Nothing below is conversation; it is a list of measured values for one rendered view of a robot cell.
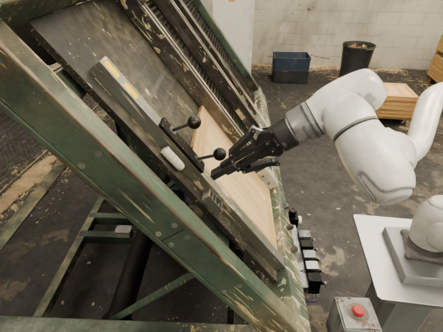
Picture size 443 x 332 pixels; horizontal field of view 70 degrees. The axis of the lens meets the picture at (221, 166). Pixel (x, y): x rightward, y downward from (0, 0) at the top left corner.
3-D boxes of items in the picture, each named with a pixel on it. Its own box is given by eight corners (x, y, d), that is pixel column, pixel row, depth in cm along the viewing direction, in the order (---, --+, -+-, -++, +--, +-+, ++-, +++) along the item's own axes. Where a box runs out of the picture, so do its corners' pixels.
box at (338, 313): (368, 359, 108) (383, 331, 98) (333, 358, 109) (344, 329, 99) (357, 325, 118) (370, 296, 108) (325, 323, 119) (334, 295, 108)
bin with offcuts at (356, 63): (369, 89, 523) (380, 49, 487) (337, 87, 529) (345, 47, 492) (362, 79, 565) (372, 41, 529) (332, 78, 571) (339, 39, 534)
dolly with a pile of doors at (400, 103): (411, 127, 411) (421, 97, 388) (368, 125, 417) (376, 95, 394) (395, 108, 461) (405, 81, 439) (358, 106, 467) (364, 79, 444)
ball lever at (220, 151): (195, 168, 98) (225, 163, 89) (187, 159, 97) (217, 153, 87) (200, 159, 100) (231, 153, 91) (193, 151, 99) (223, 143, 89)
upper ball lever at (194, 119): (170, 140, 93) (200, 130, 84) (161, 130, 91) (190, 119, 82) (176, 132, 95) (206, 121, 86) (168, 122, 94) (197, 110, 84)
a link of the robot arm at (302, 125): (327, 141, 72) (303, 154, 74) (318, 123, 80) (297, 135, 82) (308, 111, 68) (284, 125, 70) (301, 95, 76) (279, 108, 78)
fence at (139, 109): (276, 271, 123) (285, 267, 121) (88, 70, 81) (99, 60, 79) (275, 260, 127) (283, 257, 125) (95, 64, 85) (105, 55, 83)
